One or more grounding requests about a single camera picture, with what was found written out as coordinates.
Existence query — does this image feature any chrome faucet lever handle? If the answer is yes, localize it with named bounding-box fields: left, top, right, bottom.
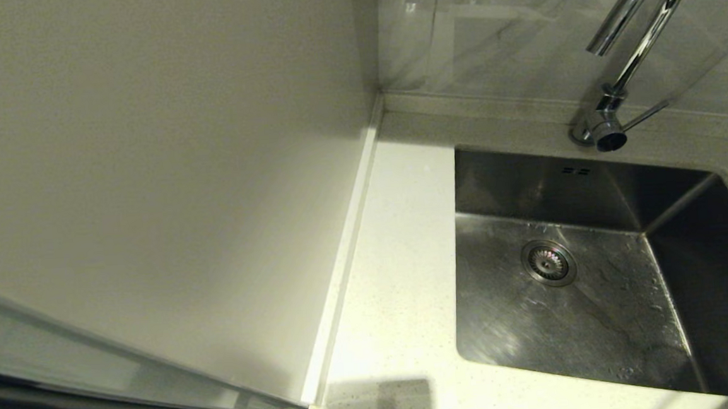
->
left=621, top=100, right=672, bottom=134

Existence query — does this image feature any round metal drain strainer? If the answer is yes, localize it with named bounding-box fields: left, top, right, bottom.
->
left=519, top=237, right=578, bottom=290

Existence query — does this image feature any stainless steel sink basin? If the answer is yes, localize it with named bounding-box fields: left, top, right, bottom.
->
left=443, top=130, right=728, bottom=409

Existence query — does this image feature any chrome gooseneck faucet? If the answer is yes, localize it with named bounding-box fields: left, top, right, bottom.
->
left=560, top=0, right=708, bottom=155

